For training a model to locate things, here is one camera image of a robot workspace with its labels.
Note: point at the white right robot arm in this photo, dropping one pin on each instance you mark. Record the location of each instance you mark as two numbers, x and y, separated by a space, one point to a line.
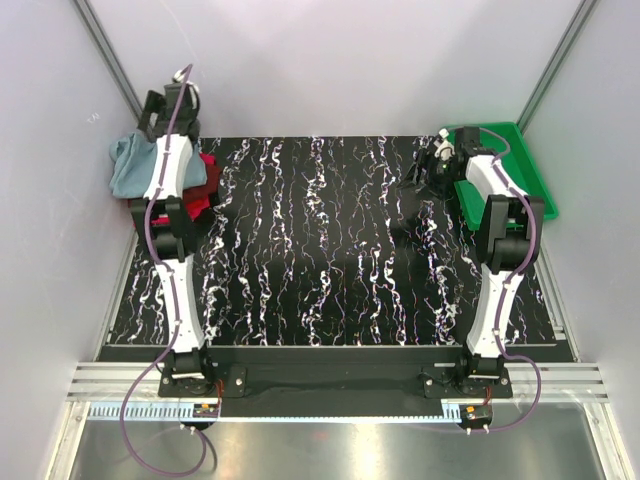
508 242

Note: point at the aluminium front rail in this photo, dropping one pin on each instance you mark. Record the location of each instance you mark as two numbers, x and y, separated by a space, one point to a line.
578 382

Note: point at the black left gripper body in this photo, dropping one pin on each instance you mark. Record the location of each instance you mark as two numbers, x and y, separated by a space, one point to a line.
157 105

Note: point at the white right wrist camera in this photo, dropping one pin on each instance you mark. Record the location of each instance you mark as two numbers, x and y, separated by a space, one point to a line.
444 148

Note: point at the light blue t shirt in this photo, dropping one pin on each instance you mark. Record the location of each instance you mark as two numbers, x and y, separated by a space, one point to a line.
134 160

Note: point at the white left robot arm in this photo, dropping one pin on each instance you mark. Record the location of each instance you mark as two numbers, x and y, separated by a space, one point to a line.
168 233

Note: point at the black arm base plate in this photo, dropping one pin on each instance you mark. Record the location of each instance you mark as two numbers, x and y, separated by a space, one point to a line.
237 381

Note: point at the dark red folded t shirt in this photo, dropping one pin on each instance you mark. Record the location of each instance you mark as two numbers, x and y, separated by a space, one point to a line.
198 199

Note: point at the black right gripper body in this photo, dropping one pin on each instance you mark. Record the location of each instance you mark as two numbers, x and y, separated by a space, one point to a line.
439 173

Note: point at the green plastic bin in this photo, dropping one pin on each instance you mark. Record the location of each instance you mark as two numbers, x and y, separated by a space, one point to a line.
521 167

